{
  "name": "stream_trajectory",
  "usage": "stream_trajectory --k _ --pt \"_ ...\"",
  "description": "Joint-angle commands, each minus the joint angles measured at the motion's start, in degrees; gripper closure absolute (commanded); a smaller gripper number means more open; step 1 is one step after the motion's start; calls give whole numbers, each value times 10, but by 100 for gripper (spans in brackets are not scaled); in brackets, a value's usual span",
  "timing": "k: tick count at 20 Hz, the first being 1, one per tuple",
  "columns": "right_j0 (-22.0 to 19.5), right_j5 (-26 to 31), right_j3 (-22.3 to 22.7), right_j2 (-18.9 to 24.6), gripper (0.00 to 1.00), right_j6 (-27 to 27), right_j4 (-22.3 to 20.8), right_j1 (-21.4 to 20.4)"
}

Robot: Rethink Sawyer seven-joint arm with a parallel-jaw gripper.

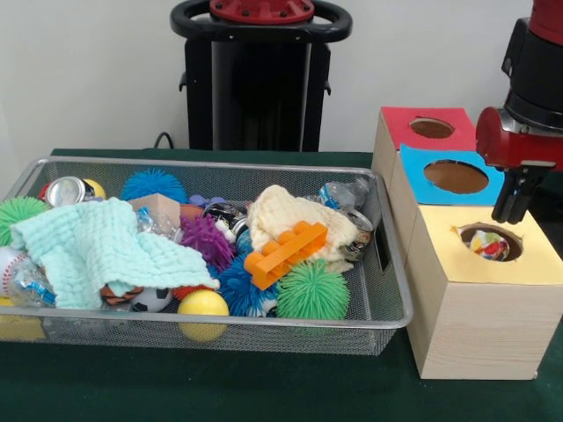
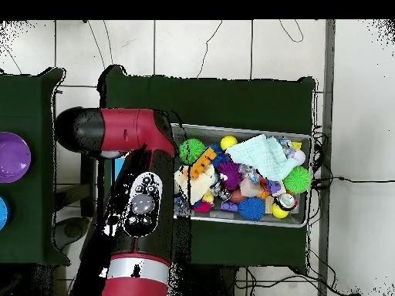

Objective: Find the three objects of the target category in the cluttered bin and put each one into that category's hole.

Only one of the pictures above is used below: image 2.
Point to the crushed silver drink can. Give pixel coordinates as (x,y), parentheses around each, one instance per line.
(287,200)

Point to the orange plastic block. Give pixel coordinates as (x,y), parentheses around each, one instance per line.
(202,163)

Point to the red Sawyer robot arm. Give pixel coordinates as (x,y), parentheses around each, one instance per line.
(129,129)

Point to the dark green table cloth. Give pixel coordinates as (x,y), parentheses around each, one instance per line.
(231,101)
(37,215)

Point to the smooth yellow ball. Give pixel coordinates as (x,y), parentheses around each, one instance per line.
(228,142)

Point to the blue furry toy with eyes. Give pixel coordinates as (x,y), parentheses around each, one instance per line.
(219,155)

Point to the green spiky rubber ball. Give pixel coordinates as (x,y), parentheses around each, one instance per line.
(191,151)
(297,179)

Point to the purple plastic plate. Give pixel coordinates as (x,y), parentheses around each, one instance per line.
(14,157)

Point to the cream knitted cloth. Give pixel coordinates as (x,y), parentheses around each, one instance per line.
(199,185)

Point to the blue spiky rubber ball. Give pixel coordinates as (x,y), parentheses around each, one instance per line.
(251,209)

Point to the shallow mesh bin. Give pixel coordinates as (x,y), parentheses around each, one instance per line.
(301,217)

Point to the purple spiky rubber ball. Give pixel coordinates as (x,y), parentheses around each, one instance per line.
(230,175)

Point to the mint green cloth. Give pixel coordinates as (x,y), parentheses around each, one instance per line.
(262,154)

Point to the wooden box with three holes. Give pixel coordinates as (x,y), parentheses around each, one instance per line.
(118,168)

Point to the blue plastic plate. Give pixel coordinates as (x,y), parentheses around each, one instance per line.
(3,212)

